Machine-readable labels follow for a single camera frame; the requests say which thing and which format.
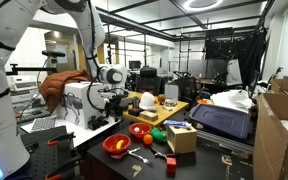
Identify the black curtain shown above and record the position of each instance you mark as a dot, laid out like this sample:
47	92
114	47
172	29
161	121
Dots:
240	50

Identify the brown jacket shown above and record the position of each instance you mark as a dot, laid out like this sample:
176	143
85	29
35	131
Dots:
59	86

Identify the large cardboard box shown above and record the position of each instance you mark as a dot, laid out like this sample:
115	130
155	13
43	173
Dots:
274	146

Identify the yellow toy banana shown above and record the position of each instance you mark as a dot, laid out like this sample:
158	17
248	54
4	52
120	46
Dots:
120	144

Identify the small brown cardboard box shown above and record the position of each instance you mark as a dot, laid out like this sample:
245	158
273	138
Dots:
149	115

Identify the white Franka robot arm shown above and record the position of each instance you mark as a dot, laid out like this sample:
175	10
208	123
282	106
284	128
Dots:
0	83

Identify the brown toy football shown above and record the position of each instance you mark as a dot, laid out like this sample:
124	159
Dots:
161	98

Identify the blue and white tube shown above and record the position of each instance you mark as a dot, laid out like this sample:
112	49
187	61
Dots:
177	124

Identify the black office chair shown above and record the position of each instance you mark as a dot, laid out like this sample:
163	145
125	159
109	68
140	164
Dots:
149	81

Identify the white box with dog print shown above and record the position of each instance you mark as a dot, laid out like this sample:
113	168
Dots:
80	103

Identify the white plastic bag pile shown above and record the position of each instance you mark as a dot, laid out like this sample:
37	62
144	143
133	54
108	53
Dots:
234	100

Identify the white printer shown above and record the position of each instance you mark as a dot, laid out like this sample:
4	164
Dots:
19	83

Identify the clear plastic container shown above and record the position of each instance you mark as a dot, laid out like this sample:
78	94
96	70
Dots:
169	104

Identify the black gadget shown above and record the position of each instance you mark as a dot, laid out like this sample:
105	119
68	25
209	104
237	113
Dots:
96	122

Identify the black clamp stand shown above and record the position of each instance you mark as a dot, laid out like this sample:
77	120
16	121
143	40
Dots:
44	153

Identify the grey perforated plate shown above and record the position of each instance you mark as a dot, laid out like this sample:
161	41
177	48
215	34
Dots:
44	123

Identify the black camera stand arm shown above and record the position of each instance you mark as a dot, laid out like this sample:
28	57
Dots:
34	69

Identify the small open cardboard box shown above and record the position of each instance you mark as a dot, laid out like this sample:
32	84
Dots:
285	86

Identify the dark mesh chair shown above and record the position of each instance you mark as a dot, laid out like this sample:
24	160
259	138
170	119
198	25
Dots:
185	86

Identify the red plastic bowl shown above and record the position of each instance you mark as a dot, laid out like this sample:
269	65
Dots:
110	143
145	128

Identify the red cube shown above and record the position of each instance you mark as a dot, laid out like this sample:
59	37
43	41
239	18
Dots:
171	165

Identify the wooden shape sorter box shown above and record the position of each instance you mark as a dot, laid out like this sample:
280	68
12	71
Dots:
182	140

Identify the metal fork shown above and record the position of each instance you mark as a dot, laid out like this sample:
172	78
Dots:
140	158

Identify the green plastic toy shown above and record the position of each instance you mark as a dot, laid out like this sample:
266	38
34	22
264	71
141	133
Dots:
159	135

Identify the white table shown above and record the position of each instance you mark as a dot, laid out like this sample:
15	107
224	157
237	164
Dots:
74	131

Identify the white plush chicken toy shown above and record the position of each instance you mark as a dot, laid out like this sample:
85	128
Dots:
147	101

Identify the tan tape residue patch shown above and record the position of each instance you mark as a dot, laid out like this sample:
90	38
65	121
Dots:
226	160

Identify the black cylinder speaker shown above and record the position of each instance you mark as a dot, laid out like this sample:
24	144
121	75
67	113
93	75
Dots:
135	102

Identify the distant computer monitor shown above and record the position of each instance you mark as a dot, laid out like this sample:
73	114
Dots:
134	65

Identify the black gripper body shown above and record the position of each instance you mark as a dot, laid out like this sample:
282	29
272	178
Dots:
117	104

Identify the black box with red label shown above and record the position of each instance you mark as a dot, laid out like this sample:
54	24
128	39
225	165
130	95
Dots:
135	112

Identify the wooden table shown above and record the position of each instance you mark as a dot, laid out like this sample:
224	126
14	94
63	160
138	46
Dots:
170	113

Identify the small white ball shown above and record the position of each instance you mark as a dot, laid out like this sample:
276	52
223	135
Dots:
137	129

